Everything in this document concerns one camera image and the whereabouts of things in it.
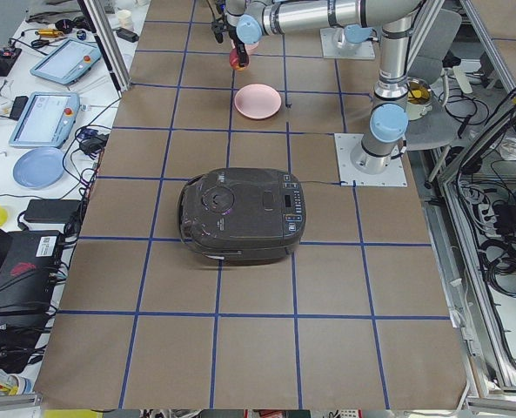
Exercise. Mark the aluminium frame post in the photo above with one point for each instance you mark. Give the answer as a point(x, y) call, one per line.
point(105, 39)

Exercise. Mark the white paper cup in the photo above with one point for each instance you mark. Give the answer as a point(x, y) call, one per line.
point(124, 18)

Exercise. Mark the teach pendant tablet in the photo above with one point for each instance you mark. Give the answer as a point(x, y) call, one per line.
point(46, 121)
point(68, 62)

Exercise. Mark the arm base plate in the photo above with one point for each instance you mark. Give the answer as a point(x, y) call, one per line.
point(358, 168)
point(330, 48)

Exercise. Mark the lower teach pendant tablet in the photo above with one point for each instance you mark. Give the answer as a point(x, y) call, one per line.
point(46, 121)

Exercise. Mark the black computer case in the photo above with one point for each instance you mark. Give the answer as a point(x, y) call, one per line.
point(29, 262)

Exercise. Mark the blue plate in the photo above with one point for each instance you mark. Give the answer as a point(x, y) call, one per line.
point(39, 168)

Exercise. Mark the red apple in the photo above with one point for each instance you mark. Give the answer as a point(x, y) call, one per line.
point(238, 62)

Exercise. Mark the pink plate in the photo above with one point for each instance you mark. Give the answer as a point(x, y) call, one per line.
point(257, 101)

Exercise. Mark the grey office chair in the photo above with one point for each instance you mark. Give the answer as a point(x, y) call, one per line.
point(435, 128)

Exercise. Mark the small pink bowl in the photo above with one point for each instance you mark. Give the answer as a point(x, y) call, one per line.
point(251, 48)

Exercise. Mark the upper teach pendant tablet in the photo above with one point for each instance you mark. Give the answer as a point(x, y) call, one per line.
point(68, 62)

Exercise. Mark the dark grey rice cooker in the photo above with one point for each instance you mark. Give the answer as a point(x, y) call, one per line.
point(242, 214)

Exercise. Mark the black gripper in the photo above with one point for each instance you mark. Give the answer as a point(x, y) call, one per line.
point(240, 49)

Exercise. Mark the black power adapter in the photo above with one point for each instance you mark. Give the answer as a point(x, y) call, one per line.
point(51, 211)

